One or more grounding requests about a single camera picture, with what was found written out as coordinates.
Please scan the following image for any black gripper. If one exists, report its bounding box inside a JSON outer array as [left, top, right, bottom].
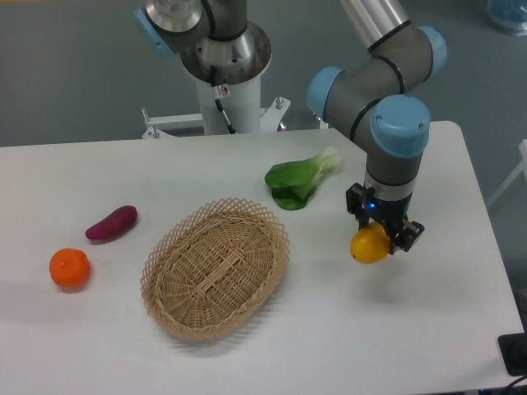
[[346, 183, 424, 255]]

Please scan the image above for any purple sweet potato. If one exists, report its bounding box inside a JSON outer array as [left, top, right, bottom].
[[85, 205, 138, 241]]

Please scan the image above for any woven wicker basket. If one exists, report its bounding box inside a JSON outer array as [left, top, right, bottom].
[[140, 197, 290, 341]]

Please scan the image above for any white frame at right edge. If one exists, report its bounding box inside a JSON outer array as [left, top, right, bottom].
[[486, 139, 527, 209]]

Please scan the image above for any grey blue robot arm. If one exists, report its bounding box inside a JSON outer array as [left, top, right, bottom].
[[134, 1, 447, 251]]

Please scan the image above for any blue object top right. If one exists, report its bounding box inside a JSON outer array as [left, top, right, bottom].
[[487, 0, 526, 36]]

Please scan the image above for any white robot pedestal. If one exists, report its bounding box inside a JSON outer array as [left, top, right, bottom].
[[141, 22, 330, 140]]

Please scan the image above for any black device at table edge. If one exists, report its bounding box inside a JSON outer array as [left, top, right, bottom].
[[497, 332, 526, 376]]

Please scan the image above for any orange tangerine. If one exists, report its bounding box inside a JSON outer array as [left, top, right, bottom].
[[49, 248, 91, 288]]

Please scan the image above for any green bok choy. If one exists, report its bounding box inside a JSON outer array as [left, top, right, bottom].
[[264, 147, 342, 211]]

